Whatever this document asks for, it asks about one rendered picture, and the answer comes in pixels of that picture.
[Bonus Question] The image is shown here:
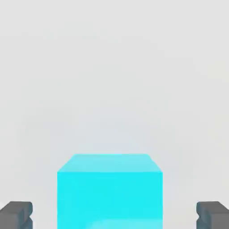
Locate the small cyan cube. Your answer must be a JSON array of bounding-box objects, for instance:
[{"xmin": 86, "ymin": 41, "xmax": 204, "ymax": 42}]
[{"xmin": 57, "ymin": 153, "xmax": 163, "ymax": 229}]

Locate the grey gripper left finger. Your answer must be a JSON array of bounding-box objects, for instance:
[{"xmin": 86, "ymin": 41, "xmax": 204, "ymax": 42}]
[{"xmin": 0, "ymin": 201, "xmax": 34, "ymax": 229}]

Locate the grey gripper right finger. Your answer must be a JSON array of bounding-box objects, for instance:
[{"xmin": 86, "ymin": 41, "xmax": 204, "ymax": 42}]
[{"xmin": 196, "ymin": 201, "xmax": 229, "ymax": 229}]

